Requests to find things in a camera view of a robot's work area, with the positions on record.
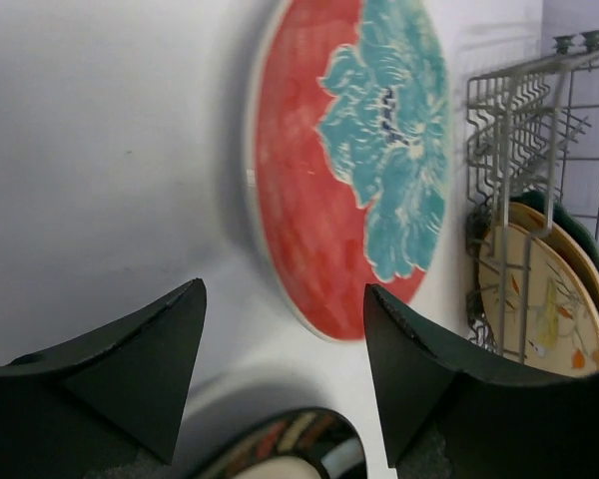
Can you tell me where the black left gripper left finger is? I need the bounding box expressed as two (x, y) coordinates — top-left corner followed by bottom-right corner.
(0, 278), (206, 464)

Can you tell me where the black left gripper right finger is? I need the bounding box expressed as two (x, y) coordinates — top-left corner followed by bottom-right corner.
(363, 285), (599, 469)

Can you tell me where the cream bird painted plate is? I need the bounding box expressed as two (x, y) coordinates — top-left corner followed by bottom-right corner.
(506, 201), (599, 365)

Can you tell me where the black rimmed cream plate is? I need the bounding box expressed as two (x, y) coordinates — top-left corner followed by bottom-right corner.
(188, 407), (367, 479)

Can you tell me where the red and teal floral plate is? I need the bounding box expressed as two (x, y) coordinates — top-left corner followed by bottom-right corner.
(243, 1), (452, 342)

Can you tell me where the grey wire dish rack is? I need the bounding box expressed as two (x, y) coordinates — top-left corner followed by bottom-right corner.
(465, 30), (599, 358)

